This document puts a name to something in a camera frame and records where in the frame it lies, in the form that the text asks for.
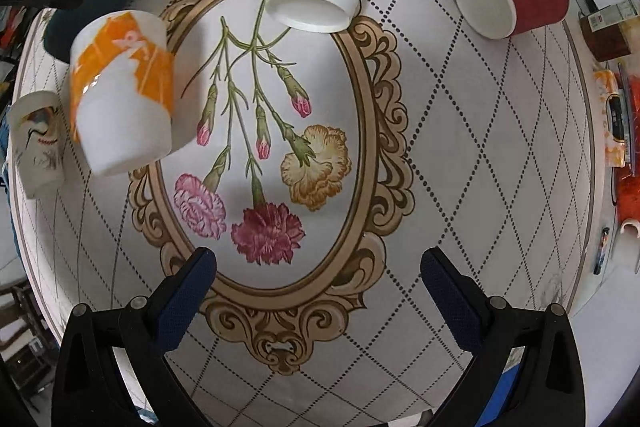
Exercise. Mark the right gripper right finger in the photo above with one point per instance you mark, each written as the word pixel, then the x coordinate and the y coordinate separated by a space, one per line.
pixel 548 389

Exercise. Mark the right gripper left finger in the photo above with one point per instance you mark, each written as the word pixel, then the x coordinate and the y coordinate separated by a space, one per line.
pixel 89 389

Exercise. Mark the white cup with crane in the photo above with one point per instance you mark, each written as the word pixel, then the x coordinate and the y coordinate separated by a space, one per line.
pixel 35 131

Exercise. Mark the orange and white cup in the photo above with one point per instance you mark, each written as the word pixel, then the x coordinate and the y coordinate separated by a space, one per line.
pixel 122 91

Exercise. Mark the red plastic bag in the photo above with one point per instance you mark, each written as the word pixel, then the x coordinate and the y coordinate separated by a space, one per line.
pixel 627 180

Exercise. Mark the floral patterned tablecloth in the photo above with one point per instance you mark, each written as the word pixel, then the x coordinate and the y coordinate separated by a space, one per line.
pixel 319 168

